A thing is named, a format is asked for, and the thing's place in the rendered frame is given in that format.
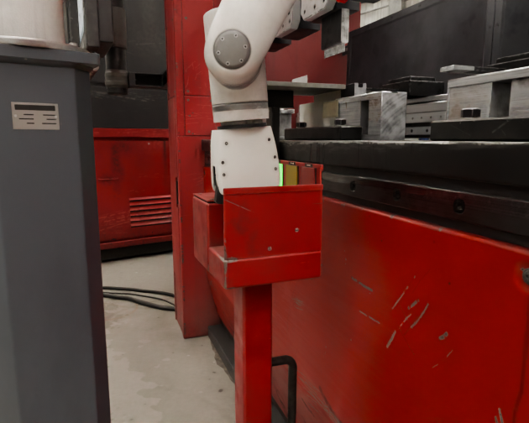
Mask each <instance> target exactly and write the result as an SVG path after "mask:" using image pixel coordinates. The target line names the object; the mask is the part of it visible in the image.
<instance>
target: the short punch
mask: <svg viewBox="0 0 529 423"><path fill-rule="evenodd" d="M348 29H349V9H348V8H341V9H339V10H338V11H336V12H334V13H331V14H330V15H328V16H327V17H325V18H322V44H321V50H324V59H326V58H328V57H330V56H333V55H337V54H340V53H342V52H344V51H345V44H346V43H348Z"/></svg>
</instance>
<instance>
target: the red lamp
mask: <svg viewBox="0 0 529 423"><path fill-rule="evenodd" d="M301 184H302V185H315V169H314V168H308V167H301Z"/></svg>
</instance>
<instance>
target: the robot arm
mask: <svg viewBox="0 0 529 423"><path fill-rule="evenodd" d="M295 1H296V0H222V1H221V3H220V5H219V7H218V8H214V9H211V10H209V11H208V12H206V13H205V14H204V16H203V22H204V30H205V39H206V42H205V47H204V58H205V62H206V65H207V68H208V72H209V81H210V89H211V98H212V115H213V122H214V123H221V127H217V130H212V136H211V178H212V188H213V190H214V191H215V196H214V201H215V202H216V203H217V204H223V188H238V187H258V186H278V185H280V166H279V160H278V154H277V149H276V145H275V139H274V135H273V132H272V129H271V126H267V123H263V119H266V118H269V111H270V110H269V108H268V92H267V81H266V70H265V56H266V54H267V52H268V50H269V49H270V46H271V45H272V43H273V41H274V39H275V36H276V35H277V34H278V32H279V30H280V27H281V25H282V24H283V23H284V21H285V18H286V17H287V15H288V13H289V12H290V10H291V8H292V6H293V5H294V3H295ZM0 44H15V45H23V46H31V47H40V48H48V49H56V50H72V51H80V52H88V51H87V50H84V49H83V48H80V47H78V43H75V42H70V43H69V44H66V43H65V26H64V14H63V2H62V0H0ZM88 53H90V52H88Z"/></svg>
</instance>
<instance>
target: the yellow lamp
mask: <svg viewBox="0 0 529 423"><path fill-rule="evenodd" d="M285 185H297V166H294V165H288V164H287V165H286V168H285Z"/></svg>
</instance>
